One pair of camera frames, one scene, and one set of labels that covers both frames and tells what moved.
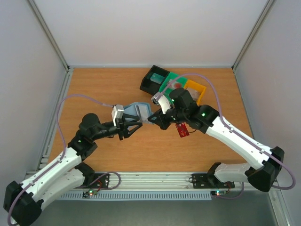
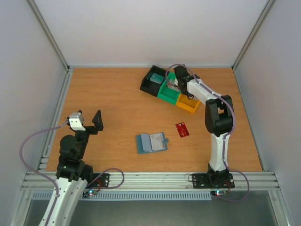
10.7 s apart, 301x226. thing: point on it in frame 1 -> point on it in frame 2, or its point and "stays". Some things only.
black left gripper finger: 138,125 -> 97,120
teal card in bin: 157,78 stays
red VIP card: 182,129 stays
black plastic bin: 151,87 stays
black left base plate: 103,182 stays
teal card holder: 143,109 -> 144,143
